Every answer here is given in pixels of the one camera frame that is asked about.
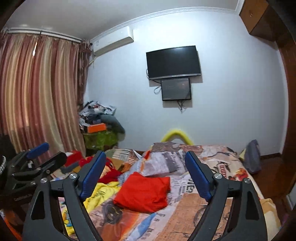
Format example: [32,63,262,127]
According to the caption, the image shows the red jacket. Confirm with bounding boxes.
[113,172,171,213]

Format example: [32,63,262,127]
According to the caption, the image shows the orange left sleeve forearm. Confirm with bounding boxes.
[1,209,22,240]

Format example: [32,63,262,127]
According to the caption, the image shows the orange box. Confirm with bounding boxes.
[87,123,107,133]

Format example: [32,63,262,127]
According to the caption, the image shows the red plush parrot toy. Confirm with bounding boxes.
[78,151,122,184]

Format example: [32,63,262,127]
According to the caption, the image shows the yellow printed t-shirt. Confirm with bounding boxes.
[60,181,121,235]

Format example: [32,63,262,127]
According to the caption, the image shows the newspaper print bed quilt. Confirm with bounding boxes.
[49,141,265,241]

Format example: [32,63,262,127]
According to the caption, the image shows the grey pillow on clutter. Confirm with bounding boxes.
[100,114,125,134]

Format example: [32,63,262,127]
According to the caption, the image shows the striped pink curtain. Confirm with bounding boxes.
[1,32,91,161]

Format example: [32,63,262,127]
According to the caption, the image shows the yellow curved foam headrest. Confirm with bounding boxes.
[161,128,194,145]

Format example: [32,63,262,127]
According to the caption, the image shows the brown wooden door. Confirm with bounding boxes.
[259,41,296,200]

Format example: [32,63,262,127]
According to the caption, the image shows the brown wooden upper cabinet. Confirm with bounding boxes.
[239,0,287,42]

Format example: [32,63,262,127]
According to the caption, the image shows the small black wall monitor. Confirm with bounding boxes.
[161,78,192,101]

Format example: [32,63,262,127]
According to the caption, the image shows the white wall air conditioner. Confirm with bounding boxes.
[90,26,134,57]

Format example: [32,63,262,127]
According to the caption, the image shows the wall mounted black television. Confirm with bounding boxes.
[146,46,201,80]

